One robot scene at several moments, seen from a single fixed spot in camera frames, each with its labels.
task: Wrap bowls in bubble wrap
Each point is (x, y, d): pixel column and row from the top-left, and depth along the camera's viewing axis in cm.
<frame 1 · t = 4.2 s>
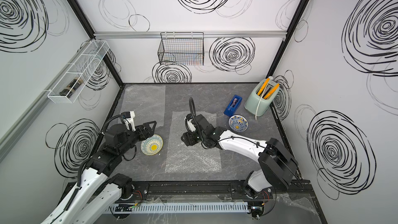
left hand: (149, 124, 75), fingers open
right hand: (185, 137, 81), fingers open
blue yellow patterned bowl: (238, 123, 98), point 2 cm above the table
blue tape dispenser: (233, 106, 103), point 5 cm above the table
pink tape roll: (235, 100, 104), point 7 cm above the table
mint green toaster: (264, 104, 93), point 14 cm above the table
far left bubble wrap sheet: (147, 102, 110), on the table
yellow centre pale blue bowl: (152, 145, 90), on the table

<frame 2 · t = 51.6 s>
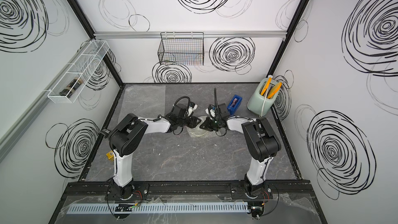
left hand: (198, 120, 97), fingers open
right hand: (201, 127, 92), fingers closed
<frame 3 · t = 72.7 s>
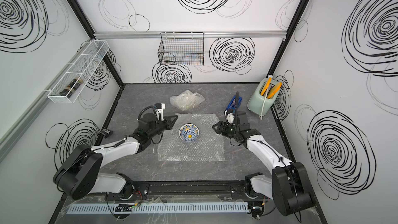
left hand: (177, 117, 84), fingers closed
right hand: (216, 128, 84), fingers open
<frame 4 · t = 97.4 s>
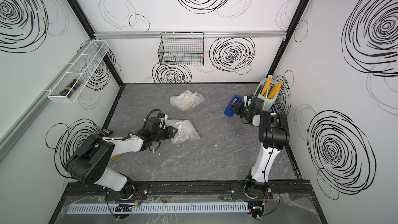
left hand: (175, 131, 91), fingers open
right hand: (230, 104, 98), fingers closed
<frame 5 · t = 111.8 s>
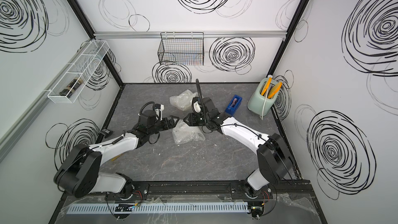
left hand: (174, 119, 87), fingers open
right hand: (185, 120, 80), fingers open
